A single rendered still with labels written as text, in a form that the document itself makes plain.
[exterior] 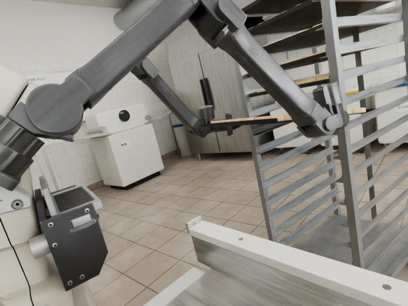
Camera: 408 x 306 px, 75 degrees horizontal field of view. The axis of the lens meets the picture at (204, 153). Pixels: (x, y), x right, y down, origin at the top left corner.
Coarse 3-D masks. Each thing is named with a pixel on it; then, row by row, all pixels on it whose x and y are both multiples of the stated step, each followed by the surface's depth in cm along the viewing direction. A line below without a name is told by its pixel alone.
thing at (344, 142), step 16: (336, 32) 84; (336, 48) 85; (336, 64) 85; (336, 80) 87; (352, 160) 93; (352, 176) 94; (352, 192) 95; (352, 208) 96; (352, 224) 98; (352, 240) 100; (352, 256) 103
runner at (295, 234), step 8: (336, 200) 171; (328, 208) 166; (336, 208) 167; (320, 216) 162; (304, 224) 153; (312, 224) 156; (296, 232) 150; (304, 232) 150; (280, 240) 143; (288, 240) 145
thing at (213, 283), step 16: (208, 272) 39; (192, 288) 37; (208, 288) 36; (224, 288) 35; (240, 288) 35; (176, 304) 35; (192, 304) 34; (208, 304) 33; (224, 304) 33; (240, 304) 32; (256, 304) 32; (272, 304) 31
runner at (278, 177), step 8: (320, 152) 158; (328, 152) 162; (304, 160) 150; (312, 160) 154; (288, 168) 143; (296, 168) 147; (280, 176) 140; (288, 176) 140; (264, 184) 133; (272, 184) 134
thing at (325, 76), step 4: (368, 64) 124; (352, 68) 125; (312, 76) 143; (316, 76) 123; (320, 76) 113; (324, 76) 97; (328, 76) 94; (300, 80) 128; (304, 80) 110; (308, 80) 99; (312, 80) 99; (316, 80) 102
